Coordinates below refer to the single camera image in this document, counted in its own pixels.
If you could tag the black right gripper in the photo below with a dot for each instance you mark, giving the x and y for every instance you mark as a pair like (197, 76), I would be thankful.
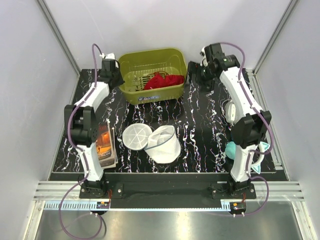
(194, 68)

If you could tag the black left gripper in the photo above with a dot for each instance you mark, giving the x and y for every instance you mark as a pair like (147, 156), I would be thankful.
(120, 81)

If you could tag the red bra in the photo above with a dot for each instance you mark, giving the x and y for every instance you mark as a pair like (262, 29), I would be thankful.
(168, 80)

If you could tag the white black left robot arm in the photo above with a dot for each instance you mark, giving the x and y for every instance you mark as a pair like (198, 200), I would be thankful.
(80, 121)

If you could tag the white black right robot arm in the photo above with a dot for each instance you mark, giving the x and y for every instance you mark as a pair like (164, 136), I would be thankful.
(250, 123)

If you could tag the white mesh laundry bag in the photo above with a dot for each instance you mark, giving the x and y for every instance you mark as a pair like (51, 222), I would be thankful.
(161, 145)

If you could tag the olive green plastic basket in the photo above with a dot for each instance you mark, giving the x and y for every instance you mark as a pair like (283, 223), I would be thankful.
(138, 68)

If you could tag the dark orange paperback book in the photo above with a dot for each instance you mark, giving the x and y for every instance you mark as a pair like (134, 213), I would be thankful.
(105, 146)

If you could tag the teal cat-ear headphones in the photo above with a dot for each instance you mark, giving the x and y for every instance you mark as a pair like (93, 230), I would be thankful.
(230, 151)

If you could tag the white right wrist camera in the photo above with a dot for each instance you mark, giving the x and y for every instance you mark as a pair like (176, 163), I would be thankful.
(204, 62)

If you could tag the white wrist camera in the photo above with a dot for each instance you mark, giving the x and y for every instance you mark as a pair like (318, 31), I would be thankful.
(108, 56)
(204, 62)

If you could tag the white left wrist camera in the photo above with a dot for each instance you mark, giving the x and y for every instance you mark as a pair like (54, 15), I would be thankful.
(108, 56)

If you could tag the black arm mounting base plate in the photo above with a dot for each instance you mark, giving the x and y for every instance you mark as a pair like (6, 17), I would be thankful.
(140, 203)

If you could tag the white slotted cable duct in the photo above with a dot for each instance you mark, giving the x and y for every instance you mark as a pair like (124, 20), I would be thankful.
(77, 205)

